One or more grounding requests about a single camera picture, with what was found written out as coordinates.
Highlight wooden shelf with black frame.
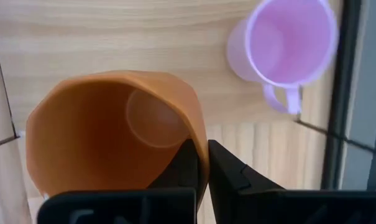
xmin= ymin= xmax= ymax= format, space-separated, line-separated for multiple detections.
xmin=0 ymin=0 xmax=376 ymax=156

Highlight black frame rail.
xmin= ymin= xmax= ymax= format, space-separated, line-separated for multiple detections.
xmin=320 ymin=0 xmax=367 ymax=191

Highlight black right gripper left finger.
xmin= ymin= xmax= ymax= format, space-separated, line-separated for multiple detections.
xmin=37 ymin=138 xmax=204 ymax=224

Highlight medium orange plastic cup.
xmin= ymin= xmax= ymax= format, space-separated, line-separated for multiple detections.
xmin=25 ymin=70 xmax=211 ymax=212

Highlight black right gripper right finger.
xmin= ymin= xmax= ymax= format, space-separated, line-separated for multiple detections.
xmin=208 ymin=139 xmax=376 ymax=224

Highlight small purple plastic cup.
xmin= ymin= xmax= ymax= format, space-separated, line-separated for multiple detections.
xmin=226 ymin=0 xmax=341 ymax=115

